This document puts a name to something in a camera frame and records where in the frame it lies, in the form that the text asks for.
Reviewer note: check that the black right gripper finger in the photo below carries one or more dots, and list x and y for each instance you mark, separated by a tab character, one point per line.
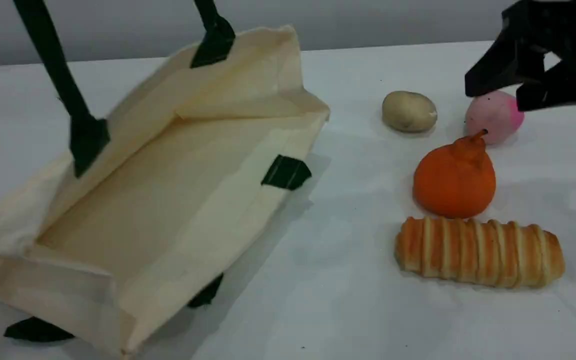
508	67
568	90

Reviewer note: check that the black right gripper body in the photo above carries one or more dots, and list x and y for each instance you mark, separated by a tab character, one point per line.
568	30

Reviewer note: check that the orange fruit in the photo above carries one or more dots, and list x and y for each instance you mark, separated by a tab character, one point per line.
453	182

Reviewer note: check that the pink peach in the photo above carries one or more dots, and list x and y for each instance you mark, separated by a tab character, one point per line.
493	117

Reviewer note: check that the beige potato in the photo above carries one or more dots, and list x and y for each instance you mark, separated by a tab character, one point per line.
408	112

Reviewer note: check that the striped bread roll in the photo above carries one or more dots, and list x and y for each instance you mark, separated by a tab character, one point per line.
478	252

